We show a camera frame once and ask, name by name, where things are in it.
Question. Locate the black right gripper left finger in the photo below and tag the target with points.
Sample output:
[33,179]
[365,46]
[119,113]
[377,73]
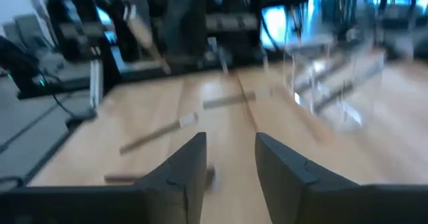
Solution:
[184,190]

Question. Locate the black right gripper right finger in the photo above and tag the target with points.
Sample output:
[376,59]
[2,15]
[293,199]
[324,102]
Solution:
[284,184]

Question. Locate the black fan makeup brush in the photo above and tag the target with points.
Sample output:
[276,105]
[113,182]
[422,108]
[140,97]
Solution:
[150,135]

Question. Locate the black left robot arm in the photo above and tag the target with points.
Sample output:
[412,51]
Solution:
[184,23]

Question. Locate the thin black makeup brush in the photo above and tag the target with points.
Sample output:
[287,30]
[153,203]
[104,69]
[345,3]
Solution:
[230,99]

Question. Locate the clear acrylic brush holder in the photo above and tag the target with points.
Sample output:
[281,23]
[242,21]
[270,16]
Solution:
[351,83]

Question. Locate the blue screen monitor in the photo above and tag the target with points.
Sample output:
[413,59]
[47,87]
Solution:
[277,26]

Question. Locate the black device with green lights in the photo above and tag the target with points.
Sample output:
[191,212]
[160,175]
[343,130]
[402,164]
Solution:
[16,63]

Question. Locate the silver metal post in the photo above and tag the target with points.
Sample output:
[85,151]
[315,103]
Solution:
[96,83]

